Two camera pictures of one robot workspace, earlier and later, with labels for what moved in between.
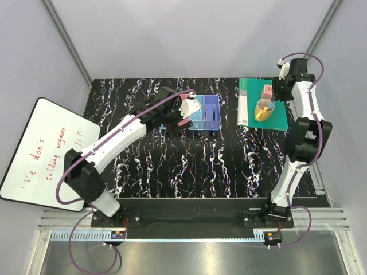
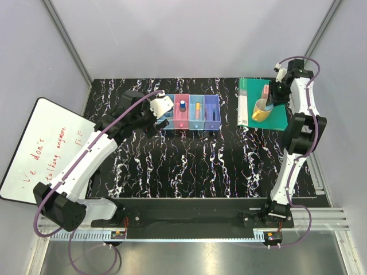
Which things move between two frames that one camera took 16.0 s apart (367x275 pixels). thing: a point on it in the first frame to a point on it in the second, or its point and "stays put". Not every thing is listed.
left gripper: x=173 y=128 to x=151 y=129
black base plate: x=190 y=214 stays put
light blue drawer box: x=198 y=119 stays put
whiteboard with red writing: x=51 y=131 stays put
